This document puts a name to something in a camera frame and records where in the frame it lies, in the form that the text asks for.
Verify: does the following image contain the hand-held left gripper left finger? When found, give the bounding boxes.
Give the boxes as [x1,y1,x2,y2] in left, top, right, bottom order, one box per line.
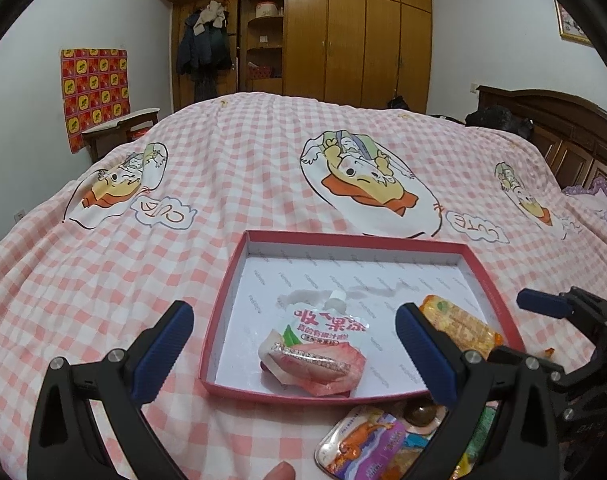
[28,301,196,480]

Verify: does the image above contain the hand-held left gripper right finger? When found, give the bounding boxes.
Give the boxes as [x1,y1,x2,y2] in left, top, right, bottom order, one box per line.
[394,302,564,480]

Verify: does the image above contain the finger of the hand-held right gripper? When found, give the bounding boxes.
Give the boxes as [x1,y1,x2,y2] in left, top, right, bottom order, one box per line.
[487,344,607,397]
[515,286,607,335]

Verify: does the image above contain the red cardboard box lid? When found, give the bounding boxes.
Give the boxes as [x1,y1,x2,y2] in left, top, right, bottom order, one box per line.
[198,229,527,402]

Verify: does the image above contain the white pink jelly pouch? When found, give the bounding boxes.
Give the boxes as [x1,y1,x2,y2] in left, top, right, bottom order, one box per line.
[258,290,368,397]

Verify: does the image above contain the person's left hand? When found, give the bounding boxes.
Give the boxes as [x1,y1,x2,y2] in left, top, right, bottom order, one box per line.
[261,461,297,480]

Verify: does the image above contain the brown round jelly cup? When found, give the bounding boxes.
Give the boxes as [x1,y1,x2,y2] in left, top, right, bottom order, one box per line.
[402,400,448,432]

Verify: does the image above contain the green snack packet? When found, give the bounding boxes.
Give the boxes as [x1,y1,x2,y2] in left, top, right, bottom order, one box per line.
[464,402,500,462]

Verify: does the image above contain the blue orange snack packet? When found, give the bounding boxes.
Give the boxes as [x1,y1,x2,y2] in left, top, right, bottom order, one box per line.
[381,429,437,480]

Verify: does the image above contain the purple orange snack packet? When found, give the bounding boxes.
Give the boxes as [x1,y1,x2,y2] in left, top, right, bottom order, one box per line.
[314,406,409,477]

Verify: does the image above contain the purple frilled pillow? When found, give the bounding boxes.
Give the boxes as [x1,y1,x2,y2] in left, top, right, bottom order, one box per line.
[562,174,607,233]

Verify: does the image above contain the yellow candy wrapper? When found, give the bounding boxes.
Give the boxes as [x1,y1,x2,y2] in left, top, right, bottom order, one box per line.
[451,452,481,480]

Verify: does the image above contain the dark wooden headboard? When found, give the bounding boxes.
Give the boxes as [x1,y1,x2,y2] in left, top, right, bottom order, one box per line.
[476,85,607,192]

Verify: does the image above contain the pink checked printed blanket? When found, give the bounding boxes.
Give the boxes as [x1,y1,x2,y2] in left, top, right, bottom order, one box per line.
[0,91,607,480]

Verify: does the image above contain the black bag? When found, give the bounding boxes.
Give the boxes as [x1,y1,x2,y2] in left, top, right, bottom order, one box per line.
[465,105,534,142]

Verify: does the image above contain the small wooden side table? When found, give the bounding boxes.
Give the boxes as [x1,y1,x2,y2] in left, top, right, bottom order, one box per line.
[80,107,161,163]

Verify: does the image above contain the dark hanging coats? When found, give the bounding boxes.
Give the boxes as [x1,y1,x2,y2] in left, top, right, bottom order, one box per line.
[176,1,233,103]

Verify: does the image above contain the wooden wardrobe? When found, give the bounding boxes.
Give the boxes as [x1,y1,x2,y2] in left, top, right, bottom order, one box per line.
[152,0,434,113]

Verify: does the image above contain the red yellow wall poster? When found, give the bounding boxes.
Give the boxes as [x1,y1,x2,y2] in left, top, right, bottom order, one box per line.
[60,48,133,155]

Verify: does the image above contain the framed wall picture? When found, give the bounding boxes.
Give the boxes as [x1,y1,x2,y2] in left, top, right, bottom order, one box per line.
[553,0,596,49]

